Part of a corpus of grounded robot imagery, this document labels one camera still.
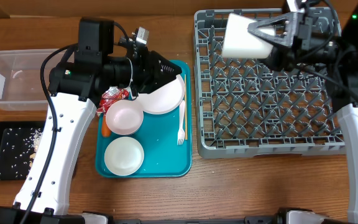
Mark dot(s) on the white plastic fork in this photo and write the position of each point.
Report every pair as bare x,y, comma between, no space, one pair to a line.
181,131

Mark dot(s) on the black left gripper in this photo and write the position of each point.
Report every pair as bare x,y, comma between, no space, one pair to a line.
150,73

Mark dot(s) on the large white plate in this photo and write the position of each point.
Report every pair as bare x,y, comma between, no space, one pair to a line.
165,99

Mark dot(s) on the white plastic cup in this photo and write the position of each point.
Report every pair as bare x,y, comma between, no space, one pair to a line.
239,43

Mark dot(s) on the teal plastic tray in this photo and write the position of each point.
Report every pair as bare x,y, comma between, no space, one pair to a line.
158,137

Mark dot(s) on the clear plastic bin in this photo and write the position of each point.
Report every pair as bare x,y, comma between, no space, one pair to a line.
20,86

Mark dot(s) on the wooden chopstick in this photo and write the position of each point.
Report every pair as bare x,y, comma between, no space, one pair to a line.
185,99

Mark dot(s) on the grey dishwasher rack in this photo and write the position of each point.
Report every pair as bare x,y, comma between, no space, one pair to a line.
246,110

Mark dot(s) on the pink bowl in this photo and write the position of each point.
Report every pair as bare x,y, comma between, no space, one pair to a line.
124,117

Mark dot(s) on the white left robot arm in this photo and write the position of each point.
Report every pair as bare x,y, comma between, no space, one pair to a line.
73,90

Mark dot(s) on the orange carrot piece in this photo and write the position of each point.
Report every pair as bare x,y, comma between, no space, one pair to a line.
105,131

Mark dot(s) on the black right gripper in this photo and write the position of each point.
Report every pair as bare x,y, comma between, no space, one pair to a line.
280,56

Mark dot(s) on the light green bowl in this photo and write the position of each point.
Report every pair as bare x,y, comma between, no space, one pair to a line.
124,156

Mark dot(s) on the rice and peanut scraps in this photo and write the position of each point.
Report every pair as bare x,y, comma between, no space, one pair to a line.
36,146

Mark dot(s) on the black food waste tray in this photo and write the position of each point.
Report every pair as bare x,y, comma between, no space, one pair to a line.
18,140

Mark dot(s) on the red snack wrapper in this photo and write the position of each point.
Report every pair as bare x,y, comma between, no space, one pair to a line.
112,95

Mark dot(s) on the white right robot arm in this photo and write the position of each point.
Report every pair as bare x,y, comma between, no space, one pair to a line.
341,82

